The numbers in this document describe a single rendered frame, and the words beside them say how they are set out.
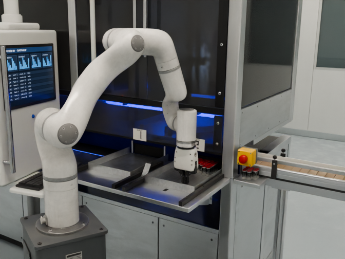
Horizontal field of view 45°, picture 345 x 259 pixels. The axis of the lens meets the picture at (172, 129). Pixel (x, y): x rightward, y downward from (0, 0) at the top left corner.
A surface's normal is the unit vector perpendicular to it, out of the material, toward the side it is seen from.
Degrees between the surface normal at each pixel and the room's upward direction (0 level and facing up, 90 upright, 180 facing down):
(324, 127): 90
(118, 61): 116
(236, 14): 90
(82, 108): 75
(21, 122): 90
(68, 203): 90
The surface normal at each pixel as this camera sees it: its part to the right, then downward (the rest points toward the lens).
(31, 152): 0.94, 0.10
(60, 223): 0.15, 0.23
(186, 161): -0.47, 0.23
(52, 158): 0.00, -0.74
